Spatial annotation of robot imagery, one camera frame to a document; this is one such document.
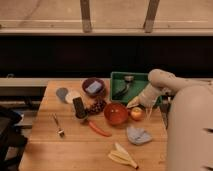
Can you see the black chair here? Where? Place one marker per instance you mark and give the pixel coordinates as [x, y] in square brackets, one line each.
[10, 136]

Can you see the black rectangular block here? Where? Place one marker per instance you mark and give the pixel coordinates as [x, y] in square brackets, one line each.
[79, 108]

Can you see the bunch of dark grapes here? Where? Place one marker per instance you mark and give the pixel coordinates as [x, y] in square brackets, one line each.
[97, 107]

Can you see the red bowl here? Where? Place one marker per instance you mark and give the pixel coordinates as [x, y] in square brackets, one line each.
[115, 113]

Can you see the green plastic tray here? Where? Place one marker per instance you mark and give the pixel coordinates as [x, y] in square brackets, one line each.
[139, 83]

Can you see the metal fork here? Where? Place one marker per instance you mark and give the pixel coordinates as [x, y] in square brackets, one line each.
[60, 130]

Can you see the dark purple bowl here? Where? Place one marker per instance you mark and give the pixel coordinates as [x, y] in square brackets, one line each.
[89, 81]

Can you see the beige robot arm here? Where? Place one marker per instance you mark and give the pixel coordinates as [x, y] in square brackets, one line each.
[190, 119]

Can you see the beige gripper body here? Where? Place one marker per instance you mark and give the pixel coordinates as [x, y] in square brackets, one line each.
[148, 96]

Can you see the grey blue cloth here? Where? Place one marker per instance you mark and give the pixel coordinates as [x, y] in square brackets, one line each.
[137, 136]

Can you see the orange carrot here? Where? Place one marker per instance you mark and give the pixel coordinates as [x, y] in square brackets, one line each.
[95, 128]

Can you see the yellow banana peel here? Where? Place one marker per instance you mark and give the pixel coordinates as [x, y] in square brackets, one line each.
[121, 156]

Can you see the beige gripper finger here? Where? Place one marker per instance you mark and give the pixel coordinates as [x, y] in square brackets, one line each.
[134, 102]
[148, 112]

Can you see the blue sponge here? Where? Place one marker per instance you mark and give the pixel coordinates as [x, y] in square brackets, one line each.
[94, 87]

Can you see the black metal ladle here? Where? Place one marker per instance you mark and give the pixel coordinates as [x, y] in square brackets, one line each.
[128, 79]

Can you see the red yellow apple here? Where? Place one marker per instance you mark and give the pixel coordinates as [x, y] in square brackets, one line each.
[136, 113]

